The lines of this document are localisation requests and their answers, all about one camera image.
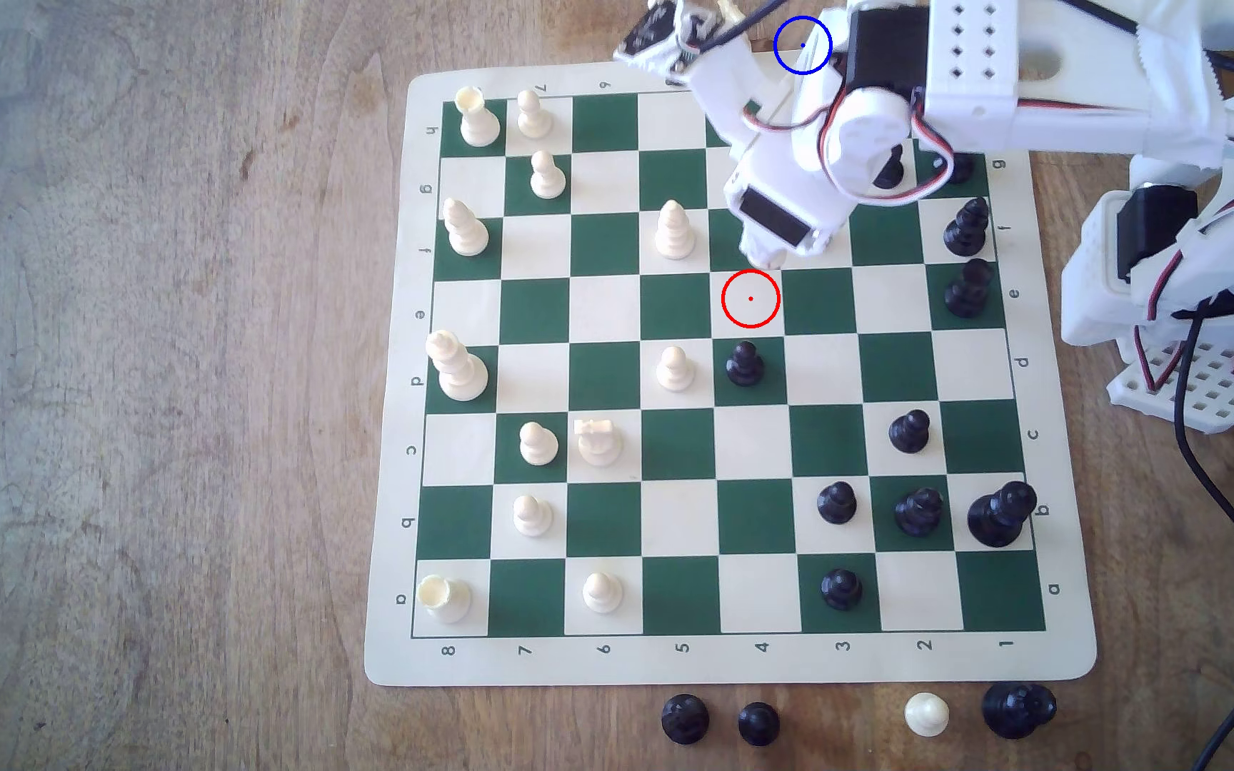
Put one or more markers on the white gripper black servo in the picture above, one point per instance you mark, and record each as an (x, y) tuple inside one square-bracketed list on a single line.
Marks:
[(775, 218)]

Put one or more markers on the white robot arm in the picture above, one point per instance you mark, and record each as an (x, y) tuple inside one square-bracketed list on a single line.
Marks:
[(1056, 86)]

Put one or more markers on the white chess bishop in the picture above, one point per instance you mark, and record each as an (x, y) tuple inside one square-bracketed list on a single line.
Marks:
[(674, 233), (465, 230)]

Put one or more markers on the black chess knight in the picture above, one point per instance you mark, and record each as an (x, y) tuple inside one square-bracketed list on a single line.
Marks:
[(918, 514), (960, 168)]

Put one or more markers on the black chess bishop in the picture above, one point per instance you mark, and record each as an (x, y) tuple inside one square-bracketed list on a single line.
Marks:
[(967, 229), (968, 289)]

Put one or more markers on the green cream chess mat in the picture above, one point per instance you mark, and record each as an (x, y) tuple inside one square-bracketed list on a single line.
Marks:
[(606, 450)]

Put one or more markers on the white chess rook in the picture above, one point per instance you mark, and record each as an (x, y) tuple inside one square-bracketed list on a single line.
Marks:
[(445, 600), (478, 120)]

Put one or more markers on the white chess queen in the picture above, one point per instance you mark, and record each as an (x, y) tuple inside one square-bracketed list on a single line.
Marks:
[(458, 370)]

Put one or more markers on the black chess king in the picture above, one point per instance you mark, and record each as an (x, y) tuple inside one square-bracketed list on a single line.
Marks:
[(1000, 516)]

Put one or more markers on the black chess queen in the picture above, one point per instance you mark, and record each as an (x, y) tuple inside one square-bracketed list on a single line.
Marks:
[(1019, 710)]

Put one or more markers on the arm camera circuit board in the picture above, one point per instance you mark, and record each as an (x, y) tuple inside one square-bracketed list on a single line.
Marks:
[(647, 32)]

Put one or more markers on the white perforated base plate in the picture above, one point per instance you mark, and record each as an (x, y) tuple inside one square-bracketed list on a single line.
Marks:
[(1201, 391)]

